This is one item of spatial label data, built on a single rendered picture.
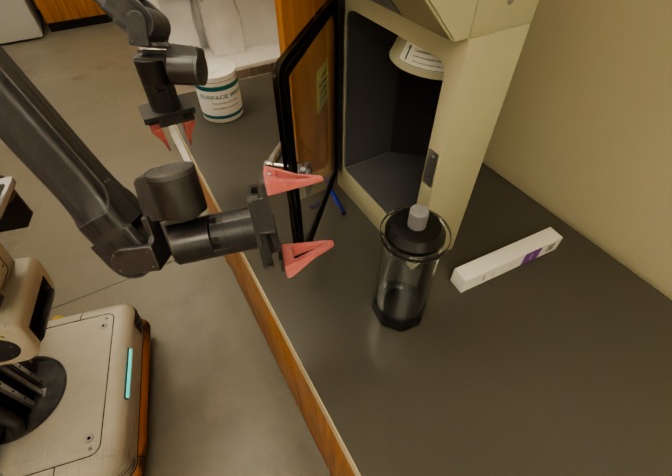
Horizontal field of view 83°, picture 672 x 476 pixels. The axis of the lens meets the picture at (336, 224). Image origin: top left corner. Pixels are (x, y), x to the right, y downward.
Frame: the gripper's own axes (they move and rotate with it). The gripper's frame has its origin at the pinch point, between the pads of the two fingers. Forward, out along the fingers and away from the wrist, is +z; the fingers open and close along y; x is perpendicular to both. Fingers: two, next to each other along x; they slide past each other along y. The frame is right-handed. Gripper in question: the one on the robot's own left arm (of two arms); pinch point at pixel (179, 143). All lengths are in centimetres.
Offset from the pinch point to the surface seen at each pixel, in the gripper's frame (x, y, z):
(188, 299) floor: 42, -17, 110
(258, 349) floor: 2, 3, 110
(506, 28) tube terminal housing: -46, 40, -31
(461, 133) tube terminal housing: -46, 36, -17
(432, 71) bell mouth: -37, 36, -23
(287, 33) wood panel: -8.9, 24.7, -21.9
